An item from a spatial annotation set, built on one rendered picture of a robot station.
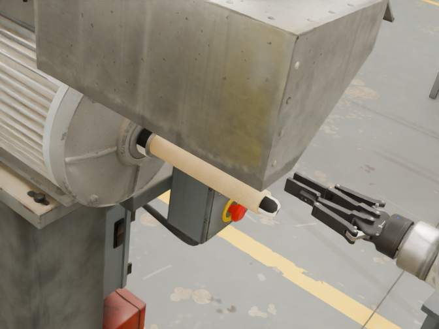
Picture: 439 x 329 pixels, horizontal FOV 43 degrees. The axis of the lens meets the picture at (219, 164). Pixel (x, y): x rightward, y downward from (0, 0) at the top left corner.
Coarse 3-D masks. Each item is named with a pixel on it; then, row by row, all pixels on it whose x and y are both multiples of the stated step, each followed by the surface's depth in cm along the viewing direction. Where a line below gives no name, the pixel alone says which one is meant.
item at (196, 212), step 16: (176, 176) 106; (176, 192) 108; (192, 192) 105; (208, 192) 102; (144, 208) 115; (176, 208) 110; (192, 208) 107; (208, 208) 105; (224, 208) 109; (176, 224) 112; (192, 224) 109; (208, 224) 107; (224, 224) 113; (192, 240) 117
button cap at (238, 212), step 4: (232, 204) 111; (232, 208) 111; (236, 208) 109; (240, 208) 110; (244, 208) 111; (232, 212) 110; (236, 212) 109; (240, 212) 110; (244, 212) 111; (232, 216) 110; (236, 216) 110; (240, 216) 110; (232, 220) 111; (236, 220) 110
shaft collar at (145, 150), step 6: (144, 132) 75; (150, 132) 75; (138, 138) 76; (144, 138) 75; (150, 138) 75; (138, 144) 76; (144, 144) 75; (138, 150) 77; (144, 150) 76; (150, 156) 77; (156, 156) 78
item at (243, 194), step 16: (160, 144) 75; (176, 160) 73; (192, 160) 72; (192, 176) 73; (208, 176) 71; (224, 176) 70; (224, 192) 70; (240, 192) 69; (256, 192) 68; (256, 208) 68
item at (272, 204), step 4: (268, 196) 68; (264, 200) 68; (268, 200) 68; (272, 200) 68; (276, 200) 68; (260, 204) 68; (264, 204) 67; (268, 204) 67; (272, 204) 67; (276, 204) 67; (260, 208) 68; (264, 208) 67; (268, 208) 67; (272, 208) 67; (276, 208) 68; (264, 212) 68; (268, 212) 67; (272, 212) 67; (276, 212) 68; (268, 216) 68; (272, 216) 68
